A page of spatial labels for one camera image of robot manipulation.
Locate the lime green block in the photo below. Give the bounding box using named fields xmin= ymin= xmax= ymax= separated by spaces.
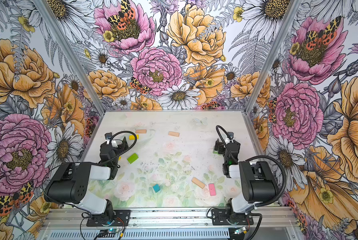
xmin=127 ymin=153 xmax=139 ymax=164

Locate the natural wood block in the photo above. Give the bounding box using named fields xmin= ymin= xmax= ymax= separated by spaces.
xmin=192 ymin=177 xmax=206 ymax=189
xmin=168 ymin=131 xmax=180 ymax=137
xmin=135 ymin=129 xmax=147 ymax=134

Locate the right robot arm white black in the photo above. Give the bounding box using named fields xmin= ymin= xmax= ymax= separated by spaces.
xmin=212 ymin=129 xmax=286 ymax=225

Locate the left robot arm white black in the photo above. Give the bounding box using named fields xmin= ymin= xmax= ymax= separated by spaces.
xmin=44 ymin=131 xmax=133 ymax=226

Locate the yellow long block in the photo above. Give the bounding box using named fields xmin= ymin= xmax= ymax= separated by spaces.
xmin=129 ymin=135 xmax=139 ymax=140

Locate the pink block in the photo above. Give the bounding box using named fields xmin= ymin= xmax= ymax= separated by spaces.
xmin=208 ymin=184 xmax=217 ymax=196

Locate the teal cube block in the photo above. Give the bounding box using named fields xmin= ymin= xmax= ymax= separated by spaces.
xmin=153 ymin=184 xmax=161 ymax=193

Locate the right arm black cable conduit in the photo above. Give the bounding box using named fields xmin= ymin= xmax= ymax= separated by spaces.
xmin=215 ymin=125 xmax=287 ymax=208

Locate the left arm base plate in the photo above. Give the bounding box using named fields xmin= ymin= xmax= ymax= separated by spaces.
xmin=86 ymin=210 xmax=131 ymax=227

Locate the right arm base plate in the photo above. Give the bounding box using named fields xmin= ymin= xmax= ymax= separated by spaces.
xmin=207 ymin=208 xmax=254 ymax=226

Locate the aluminium front rail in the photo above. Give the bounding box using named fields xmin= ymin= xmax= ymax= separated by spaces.
xmin=41 ymin=206 xmax=297 ymax=230

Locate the white vented cable duct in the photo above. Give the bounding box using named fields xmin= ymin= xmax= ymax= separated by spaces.
xmin=43 ymin=228 xmax=230 ymax=240

